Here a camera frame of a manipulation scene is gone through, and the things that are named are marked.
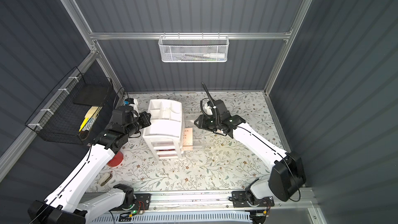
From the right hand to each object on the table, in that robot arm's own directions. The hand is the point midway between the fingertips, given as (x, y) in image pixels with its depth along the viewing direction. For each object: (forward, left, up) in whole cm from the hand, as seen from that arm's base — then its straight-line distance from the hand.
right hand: (198, 123), depth 78 cm
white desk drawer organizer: (-4, +17, 0) cm, 18 cm away
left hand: (+1, +23, +5) cm, 24 cm away
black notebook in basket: (+13, +57, +7) cm, 59 cm away
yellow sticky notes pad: (+2, +53, +6) cm, 53 cm away
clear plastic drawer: (+5, +1, -21) cm, 22 cm away
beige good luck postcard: (-3, +6, -13) cm, 15 cm away
